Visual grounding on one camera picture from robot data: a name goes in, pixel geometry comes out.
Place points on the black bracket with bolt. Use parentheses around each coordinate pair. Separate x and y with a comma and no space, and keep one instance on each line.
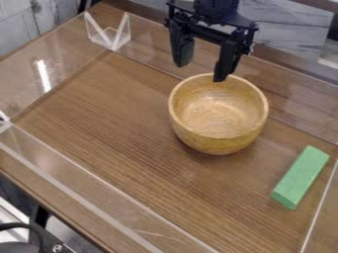
(53,245)

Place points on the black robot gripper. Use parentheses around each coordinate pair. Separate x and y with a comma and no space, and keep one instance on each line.
(214,21)

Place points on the light wooden bowl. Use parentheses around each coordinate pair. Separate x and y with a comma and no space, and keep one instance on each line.
(216,116)

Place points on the black metal table leg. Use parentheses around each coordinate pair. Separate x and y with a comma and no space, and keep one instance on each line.
(41,216)

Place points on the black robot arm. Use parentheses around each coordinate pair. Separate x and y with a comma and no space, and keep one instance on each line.
(214,21)

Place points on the green rectangular block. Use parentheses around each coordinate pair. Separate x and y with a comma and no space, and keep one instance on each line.
(299,177)

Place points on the clear acrylic tray walls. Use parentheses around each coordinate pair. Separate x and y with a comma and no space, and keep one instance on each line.
(88,147)

